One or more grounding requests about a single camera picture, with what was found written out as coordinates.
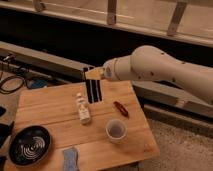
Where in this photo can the black patterned plate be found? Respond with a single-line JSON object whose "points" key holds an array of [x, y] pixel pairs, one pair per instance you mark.
{"points": [[29, 146]]}

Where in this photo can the small white bottle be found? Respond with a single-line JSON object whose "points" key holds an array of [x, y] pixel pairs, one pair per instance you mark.
{"points": [[83, 109]]}

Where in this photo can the wooden table board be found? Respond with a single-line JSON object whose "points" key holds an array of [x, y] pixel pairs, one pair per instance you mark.
{"points": [[55, 109]]}

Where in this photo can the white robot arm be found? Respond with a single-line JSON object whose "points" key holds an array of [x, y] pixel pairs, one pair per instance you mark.
{"points": [[149, 63]]}

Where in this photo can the blue grey sponge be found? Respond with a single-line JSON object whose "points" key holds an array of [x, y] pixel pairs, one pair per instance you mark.
{"points": [[70, 159]]}

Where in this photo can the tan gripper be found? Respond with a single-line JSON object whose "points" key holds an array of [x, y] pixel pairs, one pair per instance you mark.
{"points": [[93, 74]]}

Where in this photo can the blue object on floor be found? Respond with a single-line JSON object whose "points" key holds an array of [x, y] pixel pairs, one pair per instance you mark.
{"points": [[38, 83]]}

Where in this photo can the white ceramic cup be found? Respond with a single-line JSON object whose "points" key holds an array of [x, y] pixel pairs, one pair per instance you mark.
{"points": [[116, 130]]}

